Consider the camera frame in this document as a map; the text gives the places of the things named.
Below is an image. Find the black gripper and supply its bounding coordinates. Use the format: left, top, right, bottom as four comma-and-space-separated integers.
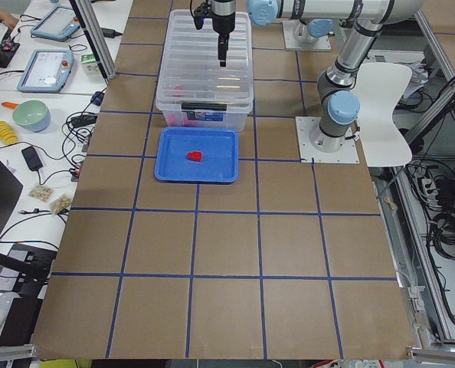
211, 0, 236, 67

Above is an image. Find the clear plastic box lid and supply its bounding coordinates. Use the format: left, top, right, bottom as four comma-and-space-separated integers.
155, 9, 254, 112

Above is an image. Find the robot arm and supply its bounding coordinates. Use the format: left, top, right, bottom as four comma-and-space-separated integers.
247, 0, 424, 153

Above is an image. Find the clear plastic storage box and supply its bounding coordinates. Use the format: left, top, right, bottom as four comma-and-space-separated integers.
155, 9, 254, 132

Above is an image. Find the blue plastic tray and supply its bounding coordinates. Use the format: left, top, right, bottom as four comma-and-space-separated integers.
155, 127, 239, 184

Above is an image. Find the green white carton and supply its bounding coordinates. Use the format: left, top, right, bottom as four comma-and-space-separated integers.
80, 54, 101, 75

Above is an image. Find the white chair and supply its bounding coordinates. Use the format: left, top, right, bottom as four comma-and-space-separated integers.
352, 62, 412, 167

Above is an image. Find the blue teach pendant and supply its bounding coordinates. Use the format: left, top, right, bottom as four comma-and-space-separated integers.
30, 5, 80, 41
17, 49, 74, 94

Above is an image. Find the green bowl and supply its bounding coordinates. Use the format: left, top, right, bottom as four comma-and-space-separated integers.
12, 100, 51, 133

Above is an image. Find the toy carrot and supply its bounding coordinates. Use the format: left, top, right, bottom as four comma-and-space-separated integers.
2, 101, 19, 110

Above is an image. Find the black power adapter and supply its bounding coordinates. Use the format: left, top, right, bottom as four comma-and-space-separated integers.
21, 146, 43, 172

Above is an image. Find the yellow toy corn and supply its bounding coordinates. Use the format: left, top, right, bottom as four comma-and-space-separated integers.
0, 120, 19, 146

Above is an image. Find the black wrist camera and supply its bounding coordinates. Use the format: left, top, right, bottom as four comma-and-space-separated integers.
190, 1, 211, 30

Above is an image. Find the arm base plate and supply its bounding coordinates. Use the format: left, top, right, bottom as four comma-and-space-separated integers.
283, 18, 333, 52
296, 117, 359, 164

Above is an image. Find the black box handle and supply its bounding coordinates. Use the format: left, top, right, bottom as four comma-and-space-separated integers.
181, 102, 227, 111

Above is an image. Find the aluminium frame post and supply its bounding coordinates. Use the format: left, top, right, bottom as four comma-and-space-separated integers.
69, 0, 116, 81

